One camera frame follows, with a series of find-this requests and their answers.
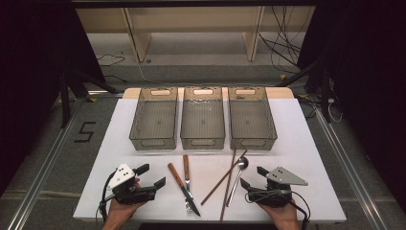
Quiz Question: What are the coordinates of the right hand-held gripper black cable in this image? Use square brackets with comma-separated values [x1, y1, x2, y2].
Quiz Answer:
[243, 190, 311, 230]

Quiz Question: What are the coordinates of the person's left hand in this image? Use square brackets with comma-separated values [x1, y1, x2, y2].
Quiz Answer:
[106, 177, 146, 225]

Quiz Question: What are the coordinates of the white table mat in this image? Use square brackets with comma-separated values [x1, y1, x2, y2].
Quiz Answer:
[72, 98, 348, 223]

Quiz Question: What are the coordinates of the beige wooden desk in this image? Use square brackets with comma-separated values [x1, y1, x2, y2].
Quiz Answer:
[76, 6, 317, 63]

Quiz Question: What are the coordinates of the black tripod stand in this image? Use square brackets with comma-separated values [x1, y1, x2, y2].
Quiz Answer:
[58, 68, 119, 128]

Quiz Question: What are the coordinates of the black curtain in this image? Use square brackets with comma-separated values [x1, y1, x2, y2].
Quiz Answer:
[0, 0, 106, 196]
[296, 0, 406, 212]

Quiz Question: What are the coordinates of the translucent grey plastic bin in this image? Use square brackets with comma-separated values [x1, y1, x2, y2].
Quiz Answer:
[180, 85, 226, 150]
[128, 86, 179, 151]
[227, 85, 278, 151]

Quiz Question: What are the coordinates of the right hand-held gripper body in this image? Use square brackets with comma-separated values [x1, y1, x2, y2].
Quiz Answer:
[247, 166, 309, 209]

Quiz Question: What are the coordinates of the bundle of black cables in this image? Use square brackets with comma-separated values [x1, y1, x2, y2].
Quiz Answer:
[258, 6, 307, 70]

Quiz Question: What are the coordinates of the wooden handled knife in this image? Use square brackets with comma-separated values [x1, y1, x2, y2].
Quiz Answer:
[167, 162, 201, 218]

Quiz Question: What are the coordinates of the black floor cable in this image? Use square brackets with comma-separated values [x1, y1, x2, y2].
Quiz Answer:
[96, 53, 126, 67]

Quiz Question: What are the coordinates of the white cable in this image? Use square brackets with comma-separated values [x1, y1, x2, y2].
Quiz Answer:
[327, 99, 343, 124]

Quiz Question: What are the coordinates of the wooden handled fork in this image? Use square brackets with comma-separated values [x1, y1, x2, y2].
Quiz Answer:
[182, 154, 195, 215]

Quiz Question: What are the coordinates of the black metal stand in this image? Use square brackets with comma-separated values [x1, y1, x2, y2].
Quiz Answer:
[277, 57, 333, 124]

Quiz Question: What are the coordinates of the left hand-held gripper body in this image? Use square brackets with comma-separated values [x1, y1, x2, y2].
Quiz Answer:
[106, 162, 158, 206]

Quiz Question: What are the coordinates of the person's right hand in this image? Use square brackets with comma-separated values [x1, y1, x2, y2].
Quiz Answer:
[258, 199, 300, 226]

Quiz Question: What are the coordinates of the hand-held gripper black cable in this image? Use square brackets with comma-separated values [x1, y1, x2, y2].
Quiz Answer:
[243, 190, 311, 230]
[95, 171, 118, 223]

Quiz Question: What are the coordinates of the aluminium floor rail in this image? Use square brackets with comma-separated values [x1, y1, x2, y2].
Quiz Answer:
[6, 99, 87, 230]
[314, 108, 389, 230]

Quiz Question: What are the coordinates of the left hand-held gripper black cable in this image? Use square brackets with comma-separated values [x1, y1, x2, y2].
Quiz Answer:
[95, 171, 118, 223]

